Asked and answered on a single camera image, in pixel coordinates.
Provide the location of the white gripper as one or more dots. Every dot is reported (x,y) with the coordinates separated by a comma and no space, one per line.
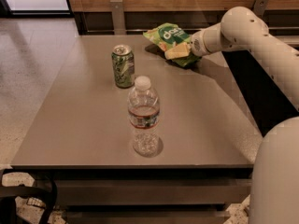
(197,45)

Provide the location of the green rice chip bag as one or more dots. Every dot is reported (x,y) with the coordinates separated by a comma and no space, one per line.
(169,35)

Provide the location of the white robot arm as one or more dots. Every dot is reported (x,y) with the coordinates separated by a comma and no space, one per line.
(274,197)

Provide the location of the clear plastic water bottle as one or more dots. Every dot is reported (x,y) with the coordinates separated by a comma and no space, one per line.
(143,112)

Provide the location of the green soda can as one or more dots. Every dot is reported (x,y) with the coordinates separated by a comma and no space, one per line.
(123,63)

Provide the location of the left metal bracket post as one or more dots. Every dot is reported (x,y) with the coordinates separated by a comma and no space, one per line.
(118,18)

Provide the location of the metal bracket post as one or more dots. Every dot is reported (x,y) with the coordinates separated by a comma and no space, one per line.
(118,18)
(259,7)

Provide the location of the right metal bracket post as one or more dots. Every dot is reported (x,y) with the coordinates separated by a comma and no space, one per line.
(259,7)

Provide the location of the horizontal metal rail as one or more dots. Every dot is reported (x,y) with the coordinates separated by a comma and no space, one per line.
(272,31)

